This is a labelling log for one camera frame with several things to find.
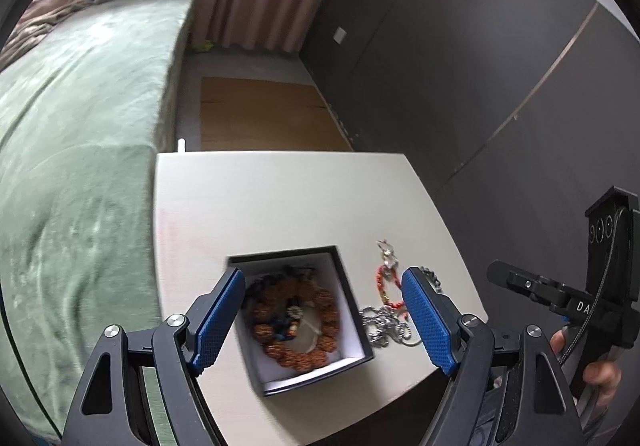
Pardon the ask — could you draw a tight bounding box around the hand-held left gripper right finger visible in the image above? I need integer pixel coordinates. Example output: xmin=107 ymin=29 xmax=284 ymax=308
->
xmin=401 ymin=267 xmax=586 ymax=446

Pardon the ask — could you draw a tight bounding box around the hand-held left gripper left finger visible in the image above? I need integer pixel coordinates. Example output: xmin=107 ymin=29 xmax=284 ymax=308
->
xmin=62 ymin=268 xmax=246 ymax=446

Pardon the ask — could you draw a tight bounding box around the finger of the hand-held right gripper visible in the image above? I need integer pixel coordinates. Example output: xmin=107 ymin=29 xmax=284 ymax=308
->
xmin=487 ymin=261 xmax=568 ymax=309

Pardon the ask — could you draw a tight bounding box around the silver chain necklace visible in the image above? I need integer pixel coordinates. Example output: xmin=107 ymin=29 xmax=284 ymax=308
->
xmin=360 ymin=266 xmax=446 ymax=349

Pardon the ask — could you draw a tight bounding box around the red woven bracelet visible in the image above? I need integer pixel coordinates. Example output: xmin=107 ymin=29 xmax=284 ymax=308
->
xmin=372 ymin=263 xmax=407 ymax=312

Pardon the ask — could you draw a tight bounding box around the black jewelry box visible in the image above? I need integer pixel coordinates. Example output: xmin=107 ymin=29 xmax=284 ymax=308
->
xmin=227 ymin=244 xmax=376 ymax=398

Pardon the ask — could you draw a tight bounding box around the person's right hand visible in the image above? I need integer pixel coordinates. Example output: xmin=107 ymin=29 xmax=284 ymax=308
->
xmin=550 ymin=330 xmax=623 ymax=400

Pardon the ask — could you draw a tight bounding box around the small silver charm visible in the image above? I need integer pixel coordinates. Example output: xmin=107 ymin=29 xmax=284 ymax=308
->
xmin=376 ymin=238 xmax=401 ymax=269

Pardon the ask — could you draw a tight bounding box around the brown cardboard sheet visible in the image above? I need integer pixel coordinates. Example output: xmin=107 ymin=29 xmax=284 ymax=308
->
xmin=200 ymin=76 xmax=353 ymax=152

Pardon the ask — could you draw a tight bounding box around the bed with green blanket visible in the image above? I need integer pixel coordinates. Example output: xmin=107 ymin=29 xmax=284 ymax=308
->
xmin=0 ymin=0 xmax=196 ymax=432

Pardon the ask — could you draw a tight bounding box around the dark grey wardrobe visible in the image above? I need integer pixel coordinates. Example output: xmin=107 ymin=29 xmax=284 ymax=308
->
xmin=300 ymin=0 xmax=640 ymax=267

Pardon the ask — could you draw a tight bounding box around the brown blanket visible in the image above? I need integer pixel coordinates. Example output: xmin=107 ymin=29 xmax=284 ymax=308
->
xmin=0 ymin=0 xmax=218 ymax=67

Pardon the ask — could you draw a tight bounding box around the dark bead bracelet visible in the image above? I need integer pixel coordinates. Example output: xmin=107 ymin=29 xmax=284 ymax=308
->
xmin=245 ymin=266 xmax=318 ymax=342

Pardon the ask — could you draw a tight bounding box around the black braided cable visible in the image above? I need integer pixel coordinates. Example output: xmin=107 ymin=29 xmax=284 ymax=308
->
xmin=557 ymin=206 xmax=628 ymax=367

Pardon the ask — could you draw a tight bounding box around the brown bead bracelet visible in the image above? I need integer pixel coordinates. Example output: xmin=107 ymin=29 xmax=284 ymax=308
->
xmin=248 ymin=276 xmax=343 ymax=368

